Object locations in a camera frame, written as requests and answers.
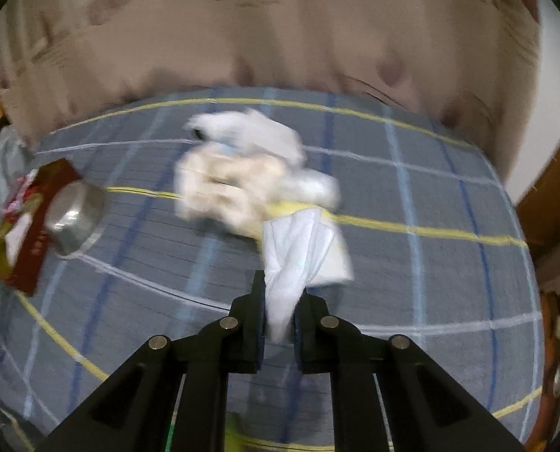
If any yellow-edged white dishcloth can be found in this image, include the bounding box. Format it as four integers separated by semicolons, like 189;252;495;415
262;201;353;294

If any beige leaf-print curtain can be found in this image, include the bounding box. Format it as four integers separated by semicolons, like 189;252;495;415
0;0;540;177

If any stainless steel bowl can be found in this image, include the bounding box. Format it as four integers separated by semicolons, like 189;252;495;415
44;180;107;258

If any gold red tin box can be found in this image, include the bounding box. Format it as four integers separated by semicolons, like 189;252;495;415
0;158;81;296

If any green booklet package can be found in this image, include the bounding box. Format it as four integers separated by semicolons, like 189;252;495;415
163;408;263;452

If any grey plaid tablecloth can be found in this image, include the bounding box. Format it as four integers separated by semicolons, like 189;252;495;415
0;88;544;451

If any clear plastic bag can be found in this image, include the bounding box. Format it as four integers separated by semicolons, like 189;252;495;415
286;169;341;211

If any cream satin scrunchie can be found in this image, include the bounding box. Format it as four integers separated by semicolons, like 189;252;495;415
174;143;290;240

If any white sock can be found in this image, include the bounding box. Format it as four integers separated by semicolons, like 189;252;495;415
262;207;353;344

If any white sponge block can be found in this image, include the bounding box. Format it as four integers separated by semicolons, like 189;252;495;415
239;108;306;167

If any white fluffy plush toy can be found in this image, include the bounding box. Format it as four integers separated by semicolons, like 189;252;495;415
183;111;249;145

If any brown wooden door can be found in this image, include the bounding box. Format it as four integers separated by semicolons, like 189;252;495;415
516;146;560;451

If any red white printed cloth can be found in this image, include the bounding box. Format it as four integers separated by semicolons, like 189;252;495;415
2;168;39;223

